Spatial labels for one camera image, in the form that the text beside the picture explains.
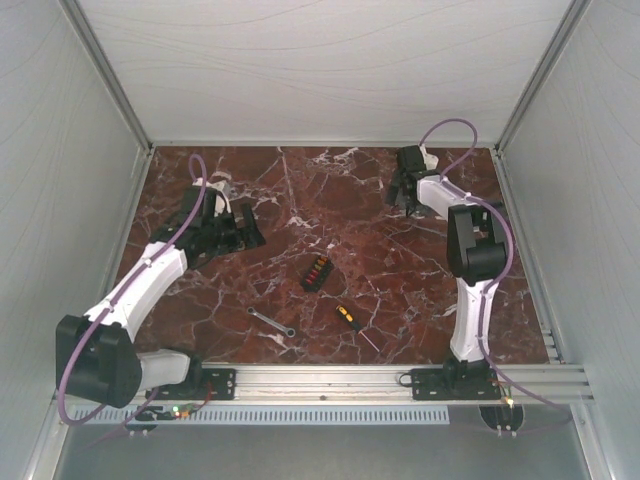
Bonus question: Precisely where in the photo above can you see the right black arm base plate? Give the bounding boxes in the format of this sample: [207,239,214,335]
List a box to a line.
[409,369,502,401]

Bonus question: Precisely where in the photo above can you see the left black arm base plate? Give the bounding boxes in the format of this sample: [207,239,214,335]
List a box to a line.
[155,368,237,402]

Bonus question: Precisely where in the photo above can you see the yellow black screwdriver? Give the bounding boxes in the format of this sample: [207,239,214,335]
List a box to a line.
[336,305,362,333]

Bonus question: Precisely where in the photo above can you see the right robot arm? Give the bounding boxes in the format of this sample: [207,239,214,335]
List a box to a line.
[386,145,513,400]

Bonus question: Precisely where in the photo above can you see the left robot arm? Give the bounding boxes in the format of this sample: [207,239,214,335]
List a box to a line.
[55,181,266,408]

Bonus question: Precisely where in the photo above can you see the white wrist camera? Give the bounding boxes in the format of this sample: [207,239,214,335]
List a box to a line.
[192,177,231,216]
[419,145,439,171]

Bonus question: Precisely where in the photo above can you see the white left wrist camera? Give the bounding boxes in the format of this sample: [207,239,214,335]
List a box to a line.
[192,177,231,216]

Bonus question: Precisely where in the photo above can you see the aluminium front rail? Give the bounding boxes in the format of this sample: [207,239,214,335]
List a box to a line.
[53,363,596,405]

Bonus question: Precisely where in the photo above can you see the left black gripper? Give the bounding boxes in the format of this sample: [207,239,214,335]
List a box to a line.
[204,203,266,258]

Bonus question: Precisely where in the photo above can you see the silver combination wrench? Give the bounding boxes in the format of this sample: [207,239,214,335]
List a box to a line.
[247,307,296,338]

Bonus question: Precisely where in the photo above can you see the light blue slotted cable duct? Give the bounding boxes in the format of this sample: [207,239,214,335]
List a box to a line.
[68,405,450,426]

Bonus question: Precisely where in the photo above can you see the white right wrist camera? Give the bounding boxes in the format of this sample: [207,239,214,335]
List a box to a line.
[419,145,439,171]

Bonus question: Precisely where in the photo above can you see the black fuse box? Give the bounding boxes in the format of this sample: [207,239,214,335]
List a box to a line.
[300,255,333,293]

